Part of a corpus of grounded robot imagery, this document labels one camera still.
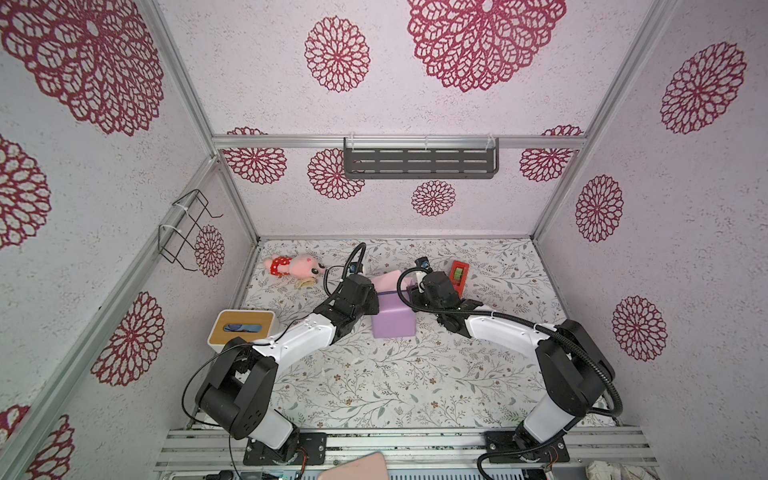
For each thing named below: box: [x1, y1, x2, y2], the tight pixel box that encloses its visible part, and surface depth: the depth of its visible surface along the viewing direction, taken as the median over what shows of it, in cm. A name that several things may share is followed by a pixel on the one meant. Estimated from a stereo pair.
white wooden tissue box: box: [207, 309, 275, 353], surface depth 94 cm
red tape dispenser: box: [449, 260, 470, 299], surface depth 103 cm
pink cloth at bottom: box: [317, 451, 389, 480], surface depth 71 cm
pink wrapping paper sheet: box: [371, 270, 416, 338], surface depth 91 cm
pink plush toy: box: [264, 254, 325, 278], surface depth 105 cm
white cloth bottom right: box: [585, 460, 660, 480], surface depth 69 cm
